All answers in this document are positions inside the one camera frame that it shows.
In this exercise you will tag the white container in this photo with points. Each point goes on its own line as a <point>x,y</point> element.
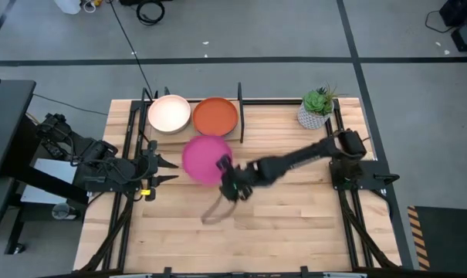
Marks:
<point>68,5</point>

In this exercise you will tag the potted succulent in white pot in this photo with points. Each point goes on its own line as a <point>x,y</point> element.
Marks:
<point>314,102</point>

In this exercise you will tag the black mat with hazard stripes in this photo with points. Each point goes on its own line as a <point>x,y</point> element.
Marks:
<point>449,239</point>

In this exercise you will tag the white board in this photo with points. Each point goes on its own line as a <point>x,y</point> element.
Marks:
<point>51,170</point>

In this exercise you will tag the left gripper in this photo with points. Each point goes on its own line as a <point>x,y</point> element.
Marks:
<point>150,170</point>

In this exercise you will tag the small yellow tag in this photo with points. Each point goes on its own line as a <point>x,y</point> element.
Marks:
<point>145,192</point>

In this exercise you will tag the magenta plate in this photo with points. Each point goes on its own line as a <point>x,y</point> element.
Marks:
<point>200,158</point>

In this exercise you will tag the black metal table frame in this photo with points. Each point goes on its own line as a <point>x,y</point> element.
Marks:
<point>279,102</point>

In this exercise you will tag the clear cup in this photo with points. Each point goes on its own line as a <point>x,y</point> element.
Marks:
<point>63,211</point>

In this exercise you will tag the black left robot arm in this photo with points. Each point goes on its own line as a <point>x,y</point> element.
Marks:
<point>98,154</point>

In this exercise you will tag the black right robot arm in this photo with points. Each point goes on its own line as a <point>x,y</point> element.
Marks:
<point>295,158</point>

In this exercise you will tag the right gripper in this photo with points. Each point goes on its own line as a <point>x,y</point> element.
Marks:
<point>237,183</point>

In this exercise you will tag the black desk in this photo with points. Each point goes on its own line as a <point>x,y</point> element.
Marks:
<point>5,123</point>

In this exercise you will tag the peach plate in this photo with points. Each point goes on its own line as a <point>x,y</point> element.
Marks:
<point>169,114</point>

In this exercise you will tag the orange plate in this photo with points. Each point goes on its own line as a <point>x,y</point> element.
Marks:
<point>215,116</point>

